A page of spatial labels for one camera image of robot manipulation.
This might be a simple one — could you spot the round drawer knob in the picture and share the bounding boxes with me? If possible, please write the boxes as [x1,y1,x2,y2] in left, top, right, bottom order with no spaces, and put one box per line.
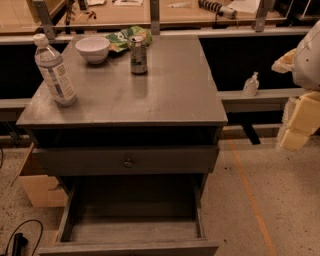
[123,159,133,168]

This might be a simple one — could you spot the open middle drawer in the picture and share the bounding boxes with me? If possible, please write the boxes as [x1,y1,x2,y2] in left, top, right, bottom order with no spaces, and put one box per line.
[39,174,218,256]

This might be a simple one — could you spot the green chip bag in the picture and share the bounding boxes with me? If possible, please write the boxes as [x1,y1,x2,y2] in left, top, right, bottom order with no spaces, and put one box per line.
[106,26,152,53]

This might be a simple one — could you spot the white bowl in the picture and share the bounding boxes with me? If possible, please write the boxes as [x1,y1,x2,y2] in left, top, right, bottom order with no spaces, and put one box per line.
[75,37,110,64]

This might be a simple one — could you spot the hand sanitizer bottle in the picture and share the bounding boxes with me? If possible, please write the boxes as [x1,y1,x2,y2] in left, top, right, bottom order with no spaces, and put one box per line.
[243,72,259,97]

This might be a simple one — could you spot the green 7up can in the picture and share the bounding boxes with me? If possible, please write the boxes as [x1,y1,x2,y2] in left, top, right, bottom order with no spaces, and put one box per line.
[129,35,148,74]

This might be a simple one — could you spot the grey drawer cabinet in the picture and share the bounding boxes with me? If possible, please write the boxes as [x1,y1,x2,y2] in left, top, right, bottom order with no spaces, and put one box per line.
[15,34,229,256]

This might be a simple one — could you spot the clear plastic water bottle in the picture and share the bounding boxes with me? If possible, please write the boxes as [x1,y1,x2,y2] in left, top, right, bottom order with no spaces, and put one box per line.
[33,33,77,106]

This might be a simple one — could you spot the black flexible tripod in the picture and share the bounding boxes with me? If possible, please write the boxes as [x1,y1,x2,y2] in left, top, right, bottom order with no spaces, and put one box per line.
[198,0,237,19]

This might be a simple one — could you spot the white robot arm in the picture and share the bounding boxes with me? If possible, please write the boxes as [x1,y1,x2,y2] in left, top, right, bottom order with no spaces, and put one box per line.
[271,21,320,151]

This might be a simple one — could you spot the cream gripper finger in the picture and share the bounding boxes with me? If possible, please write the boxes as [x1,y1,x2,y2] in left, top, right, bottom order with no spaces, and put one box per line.
[277,91,320,151]
[271,49,296,74]

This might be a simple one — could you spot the black cable with plug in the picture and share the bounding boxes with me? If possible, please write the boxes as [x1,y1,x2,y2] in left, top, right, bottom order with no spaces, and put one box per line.
[2,218,45,256]

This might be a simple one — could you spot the closed top drawer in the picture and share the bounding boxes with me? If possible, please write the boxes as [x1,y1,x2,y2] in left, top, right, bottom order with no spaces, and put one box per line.
[33,145,219,176]

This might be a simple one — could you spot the cardboard box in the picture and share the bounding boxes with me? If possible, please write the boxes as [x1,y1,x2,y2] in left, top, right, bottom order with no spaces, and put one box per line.
[11,144,68,207]

